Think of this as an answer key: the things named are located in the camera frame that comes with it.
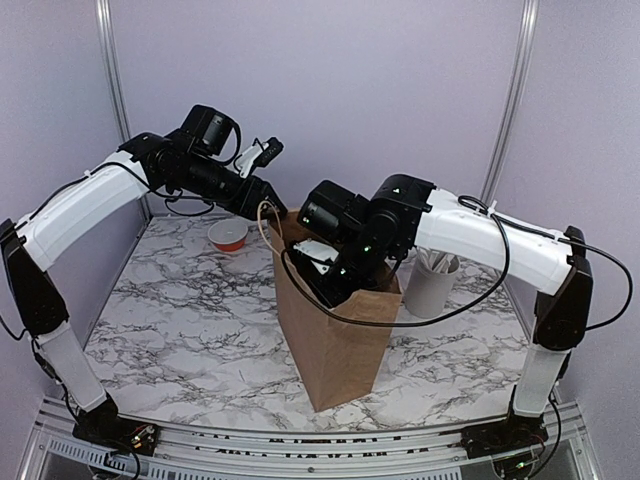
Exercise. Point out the brown paper bag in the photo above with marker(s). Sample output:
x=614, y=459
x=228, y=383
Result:
x=337, y=362

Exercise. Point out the orange white bowl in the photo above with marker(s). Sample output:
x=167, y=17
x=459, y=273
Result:
x=228, y=235

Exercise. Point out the white wrapped stirrers bundle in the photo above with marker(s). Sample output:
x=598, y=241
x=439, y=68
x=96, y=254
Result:
x=436, y=262

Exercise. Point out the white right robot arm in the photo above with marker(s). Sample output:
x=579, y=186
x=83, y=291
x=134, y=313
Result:
x=407, y=212

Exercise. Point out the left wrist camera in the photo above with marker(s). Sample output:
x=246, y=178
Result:
x=258, y=155

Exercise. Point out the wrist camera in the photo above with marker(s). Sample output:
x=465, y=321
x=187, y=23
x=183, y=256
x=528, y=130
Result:
x=258, y=155
x=321, y=255

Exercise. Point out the aluminium front rail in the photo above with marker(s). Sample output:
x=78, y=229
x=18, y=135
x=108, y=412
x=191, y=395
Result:
x=192, y=452

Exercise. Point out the white cylindrical utensil holder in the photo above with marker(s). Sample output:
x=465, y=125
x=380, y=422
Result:
x=426, y=294

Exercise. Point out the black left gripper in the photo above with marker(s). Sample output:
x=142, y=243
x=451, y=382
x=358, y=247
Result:
x=249, y=200

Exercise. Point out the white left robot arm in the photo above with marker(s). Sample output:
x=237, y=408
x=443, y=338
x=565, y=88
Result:
x=31, y=246

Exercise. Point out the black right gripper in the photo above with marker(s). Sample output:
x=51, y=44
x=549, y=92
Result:
x=329, y=296

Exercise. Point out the right aluminium frame post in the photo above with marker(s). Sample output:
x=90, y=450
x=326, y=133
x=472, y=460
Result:
x=515, y=91

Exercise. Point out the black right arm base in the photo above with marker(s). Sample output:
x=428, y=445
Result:
x=511, y=433

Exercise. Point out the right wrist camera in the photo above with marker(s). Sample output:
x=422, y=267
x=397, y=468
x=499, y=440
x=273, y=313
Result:
x=321, y=255

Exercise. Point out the aluminium frame post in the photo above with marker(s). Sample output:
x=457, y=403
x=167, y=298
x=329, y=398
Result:
x=515, y=91
x=111, y=67

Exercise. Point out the left aluminium frame post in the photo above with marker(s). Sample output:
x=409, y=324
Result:
x=111, y=67

